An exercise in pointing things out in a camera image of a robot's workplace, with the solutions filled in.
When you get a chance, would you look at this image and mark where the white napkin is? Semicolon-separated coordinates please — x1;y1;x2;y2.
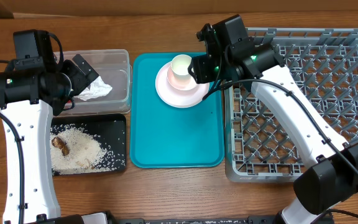
75;77;112;101

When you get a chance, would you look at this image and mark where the pink bowl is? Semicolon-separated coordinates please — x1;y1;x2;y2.
167;66;197;91

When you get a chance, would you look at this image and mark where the white cup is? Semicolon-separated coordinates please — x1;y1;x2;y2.
171;54;191;80

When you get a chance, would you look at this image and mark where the white round plate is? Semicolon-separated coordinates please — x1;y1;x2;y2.
155;62;209;108

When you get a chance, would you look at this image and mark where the white rice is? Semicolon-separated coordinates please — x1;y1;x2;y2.
50;123;126;174

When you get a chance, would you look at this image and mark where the brown food piece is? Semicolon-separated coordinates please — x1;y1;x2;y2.
51;136;70;156

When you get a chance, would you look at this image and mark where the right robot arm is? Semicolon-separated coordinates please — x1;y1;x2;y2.
188;37;358;223

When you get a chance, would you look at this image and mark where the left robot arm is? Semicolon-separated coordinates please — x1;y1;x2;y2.
0;54;98;223

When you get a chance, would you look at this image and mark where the grey dishwasher rack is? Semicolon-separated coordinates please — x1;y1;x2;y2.
224;28;358;183

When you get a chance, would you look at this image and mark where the clear plastic bin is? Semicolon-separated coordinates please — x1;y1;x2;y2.
60;49;132;116

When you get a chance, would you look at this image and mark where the black tray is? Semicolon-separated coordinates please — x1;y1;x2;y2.
50;113;127;177

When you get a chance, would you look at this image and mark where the teal serving tray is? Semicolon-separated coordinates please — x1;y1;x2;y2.
130;53;224;169

